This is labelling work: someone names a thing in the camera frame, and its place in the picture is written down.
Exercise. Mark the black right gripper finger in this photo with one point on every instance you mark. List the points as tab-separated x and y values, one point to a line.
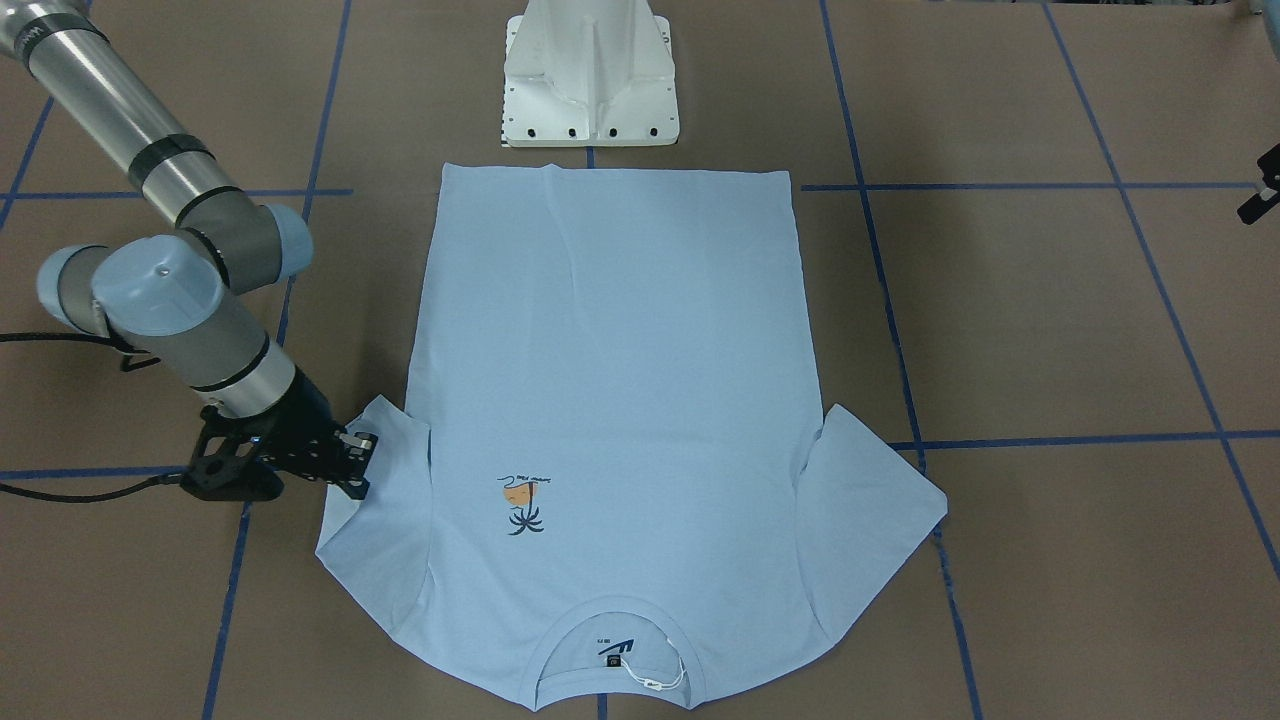
359	443
355	488

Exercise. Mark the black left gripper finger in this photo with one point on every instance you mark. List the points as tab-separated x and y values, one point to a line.
1267	194

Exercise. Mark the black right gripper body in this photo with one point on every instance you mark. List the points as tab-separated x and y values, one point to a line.
305	412

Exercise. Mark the light blue t-shirt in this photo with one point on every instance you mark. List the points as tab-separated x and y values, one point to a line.
613	471

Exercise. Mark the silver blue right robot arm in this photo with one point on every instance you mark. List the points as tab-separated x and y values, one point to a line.
175	297

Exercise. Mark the white camera mast pedestal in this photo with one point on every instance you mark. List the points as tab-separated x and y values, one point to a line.
589	74

